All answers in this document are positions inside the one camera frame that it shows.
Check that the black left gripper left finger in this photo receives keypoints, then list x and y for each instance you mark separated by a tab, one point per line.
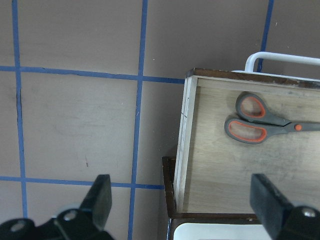
97	203

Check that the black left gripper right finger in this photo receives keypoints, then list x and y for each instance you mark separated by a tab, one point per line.
269	204

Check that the grey orange scissors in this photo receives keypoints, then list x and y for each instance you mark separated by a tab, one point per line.
255	123

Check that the wooden drawer with white handle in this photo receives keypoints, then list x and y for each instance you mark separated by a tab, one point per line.
213	171

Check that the white plastic bin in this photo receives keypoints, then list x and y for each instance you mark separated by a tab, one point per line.
215	231

